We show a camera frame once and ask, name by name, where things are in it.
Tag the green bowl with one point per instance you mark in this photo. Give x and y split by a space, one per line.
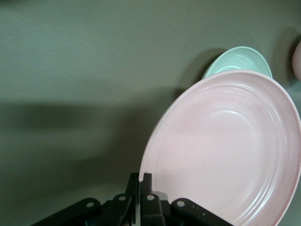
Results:
237 60

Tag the pink plate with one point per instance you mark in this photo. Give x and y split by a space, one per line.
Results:
223 153

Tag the pink bowl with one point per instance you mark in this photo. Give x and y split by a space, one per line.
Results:
298 61

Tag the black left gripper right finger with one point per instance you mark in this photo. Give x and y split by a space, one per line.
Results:
160 214

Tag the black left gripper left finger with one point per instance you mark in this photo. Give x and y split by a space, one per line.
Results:
105 212

